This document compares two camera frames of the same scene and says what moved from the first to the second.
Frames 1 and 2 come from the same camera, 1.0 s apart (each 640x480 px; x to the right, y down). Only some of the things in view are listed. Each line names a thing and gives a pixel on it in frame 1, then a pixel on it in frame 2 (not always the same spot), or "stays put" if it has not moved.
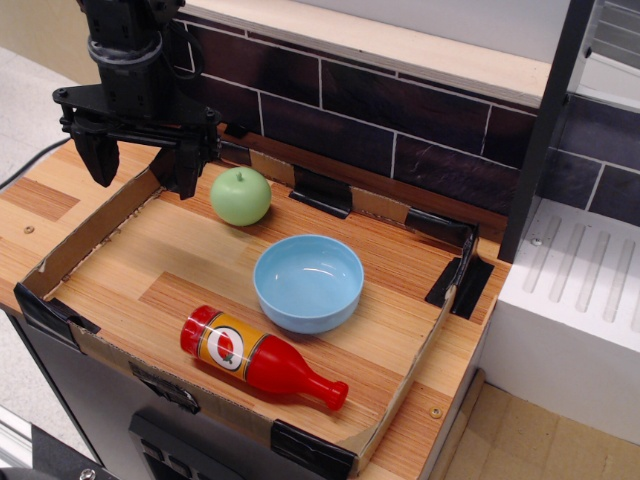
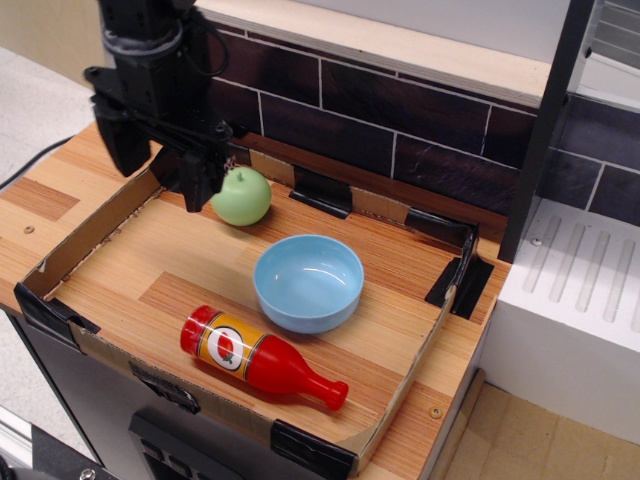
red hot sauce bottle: [265, 361] stays put
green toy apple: [241, 196] stays put
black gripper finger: [101, 153] → [128, 121]
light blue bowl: [309, 284] stays put
